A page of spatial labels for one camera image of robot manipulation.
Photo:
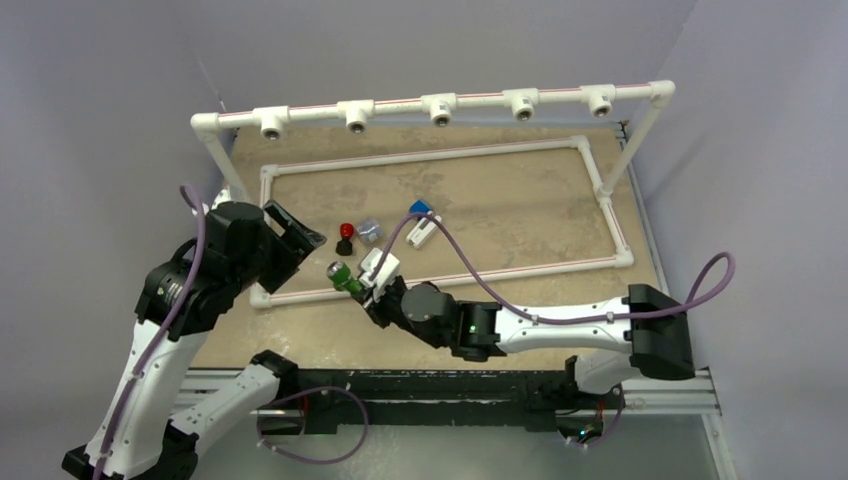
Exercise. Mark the white pvc pipe frame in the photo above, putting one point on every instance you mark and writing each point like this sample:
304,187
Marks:
440,109

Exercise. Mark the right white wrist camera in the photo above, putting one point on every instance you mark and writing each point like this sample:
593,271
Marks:
377,270

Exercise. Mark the aluminium table frame rail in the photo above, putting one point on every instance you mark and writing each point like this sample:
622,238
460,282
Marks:
644,396

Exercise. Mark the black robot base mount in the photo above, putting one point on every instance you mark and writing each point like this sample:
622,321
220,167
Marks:
537,401

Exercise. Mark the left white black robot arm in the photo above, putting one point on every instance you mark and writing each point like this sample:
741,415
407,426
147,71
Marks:
142,435

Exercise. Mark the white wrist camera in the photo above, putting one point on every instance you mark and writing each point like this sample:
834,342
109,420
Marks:
377,270
223,196

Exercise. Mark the white faucet with blue handle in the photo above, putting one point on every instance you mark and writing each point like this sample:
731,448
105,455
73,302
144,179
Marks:
424,228

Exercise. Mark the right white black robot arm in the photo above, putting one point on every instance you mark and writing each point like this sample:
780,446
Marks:
644,333

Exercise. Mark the black faucet with red handle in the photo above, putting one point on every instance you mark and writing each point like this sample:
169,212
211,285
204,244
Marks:
344,246

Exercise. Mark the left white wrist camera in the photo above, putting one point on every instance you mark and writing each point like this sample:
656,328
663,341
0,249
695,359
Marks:
223,196

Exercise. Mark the green water faucet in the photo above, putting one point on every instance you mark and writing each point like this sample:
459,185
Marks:
342,278

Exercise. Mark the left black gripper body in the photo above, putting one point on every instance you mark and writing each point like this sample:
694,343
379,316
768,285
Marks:
274,261

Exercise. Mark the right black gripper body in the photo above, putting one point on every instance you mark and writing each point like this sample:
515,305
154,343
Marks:
385,311

